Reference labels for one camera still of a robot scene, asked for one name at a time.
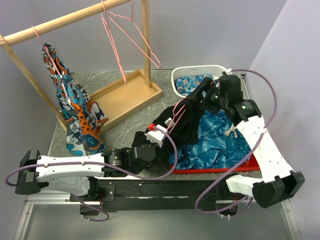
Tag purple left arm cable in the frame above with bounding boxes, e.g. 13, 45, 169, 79
5, 124, 179, 223

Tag white plastic basket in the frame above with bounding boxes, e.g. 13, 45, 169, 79
171, 65, 227, 98

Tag pink wire hanger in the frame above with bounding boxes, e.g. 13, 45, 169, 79
167, 100, 186, 134
106, 0, 162, 69
100, 0, 127, 84

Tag black shorts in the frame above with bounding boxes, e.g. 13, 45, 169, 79
131, 100, 205, 169

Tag pink hanger holding shorts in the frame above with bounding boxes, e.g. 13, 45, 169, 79
31, 25, 62, 76

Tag red plastic tray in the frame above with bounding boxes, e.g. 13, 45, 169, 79
173, 155, 260, 175

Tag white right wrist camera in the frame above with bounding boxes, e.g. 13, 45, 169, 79
222, 68, 233, 75

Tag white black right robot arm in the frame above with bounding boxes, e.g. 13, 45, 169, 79
186, 75, 305, 209

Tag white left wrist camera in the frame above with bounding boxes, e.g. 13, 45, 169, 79
146, 125, 168, 148

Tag blue floral shorts in basket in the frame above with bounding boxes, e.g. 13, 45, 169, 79
173, 74, 218, 97

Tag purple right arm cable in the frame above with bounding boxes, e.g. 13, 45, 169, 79
194, 68, 278, 218

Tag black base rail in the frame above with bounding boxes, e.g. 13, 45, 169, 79
81, 178, 213, 213

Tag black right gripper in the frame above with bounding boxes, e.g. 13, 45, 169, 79
187, 76, 229, 115

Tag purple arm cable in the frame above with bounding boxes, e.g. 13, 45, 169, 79
194, 68, 278, 218
5, 124, 179, 223

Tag blue leaf-print shorts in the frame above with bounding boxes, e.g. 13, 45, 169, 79
175, 110, 251, 170

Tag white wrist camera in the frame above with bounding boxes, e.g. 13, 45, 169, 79
222, 68, 233, 75
146, 125, 168, 148

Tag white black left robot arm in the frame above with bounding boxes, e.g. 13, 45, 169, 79
15, 143, 160, 201

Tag wooden clothes rack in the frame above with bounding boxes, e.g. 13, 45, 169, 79
0, 0, 163, 133

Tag aluminium frame rail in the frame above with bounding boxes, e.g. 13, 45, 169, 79
15, 190, 301, 240

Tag orange blue patterned shorts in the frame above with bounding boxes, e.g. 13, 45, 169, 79
42, 43, 109, 156

